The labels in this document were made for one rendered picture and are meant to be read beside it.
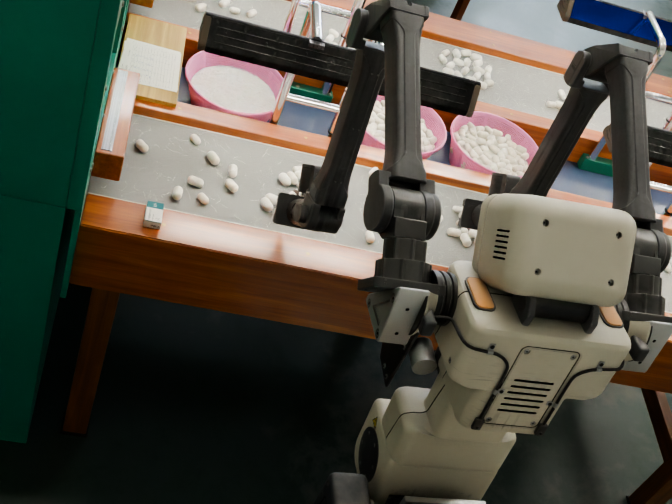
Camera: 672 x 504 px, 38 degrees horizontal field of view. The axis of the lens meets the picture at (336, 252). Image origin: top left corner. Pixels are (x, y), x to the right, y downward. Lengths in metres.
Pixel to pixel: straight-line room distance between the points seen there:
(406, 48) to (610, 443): 1.89
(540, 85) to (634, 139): 1.32
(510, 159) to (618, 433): 1.05
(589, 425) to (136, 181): 1.73
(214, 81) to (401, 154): 1.07
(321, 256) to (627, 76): 0.74
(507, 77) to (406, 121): 1.47
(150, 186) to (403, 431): 0.82
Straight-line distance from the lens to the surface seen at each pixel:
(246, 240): 2.07
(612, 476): 3.15
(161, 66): 2.44
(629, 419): 3.34
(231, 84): 2.52
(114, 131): 2.09
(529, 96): 2.99
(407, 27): 1.66
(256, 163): 2.30
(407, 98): 1.59
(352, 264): 2.11
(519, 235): 1.42
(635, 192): 1.74
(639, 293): 1.67
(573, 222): 1.46
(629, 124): 1.78
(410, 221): 1.49
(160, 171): 2.20
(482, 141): 2.69
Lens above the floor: 2.19
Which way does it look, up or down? 42 degrees down
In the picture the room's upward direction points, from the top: 24 degrees clockwise
